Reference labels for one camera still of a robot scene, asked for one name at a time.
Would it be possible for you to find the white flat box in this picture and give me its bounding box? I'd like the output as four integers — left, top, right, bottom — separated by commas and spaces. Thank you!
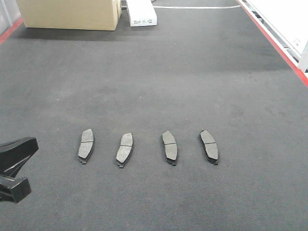
126, 0, 157, 27

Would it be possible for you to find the cardboard box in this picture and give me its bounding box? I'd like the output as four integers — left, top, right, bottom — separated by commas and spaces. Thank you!
17, 0, 121, 31

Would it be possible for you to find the second-right grey brake pad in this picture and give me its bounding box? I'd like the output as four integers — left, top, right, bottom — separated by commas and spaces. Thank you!
162, 130, 178, 166

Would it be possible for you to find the white machine side frame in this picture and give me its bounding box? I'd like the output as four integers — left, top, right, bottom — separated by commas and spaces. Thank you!
247, 0, 308, 74

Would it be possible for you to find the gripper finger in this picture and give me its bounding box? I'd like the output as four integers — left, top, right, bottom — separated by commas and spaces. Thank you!
0, 137, 39, 175
0, 175, 32, 203

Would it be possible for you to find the black conveyor belt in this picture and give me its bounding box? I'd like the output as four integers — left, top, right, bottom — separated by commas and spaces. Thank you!
0, 0, 308, 231

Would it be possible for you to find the red conveyor edge rail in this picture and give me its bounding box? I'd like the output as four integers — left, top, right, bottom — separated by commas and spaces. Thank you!
237, 0, 308, 87

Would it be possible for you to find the second-left grey brake pad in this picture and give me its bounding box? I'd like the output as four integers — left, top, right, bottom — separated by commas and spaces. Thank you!
115, 132, 133, 168

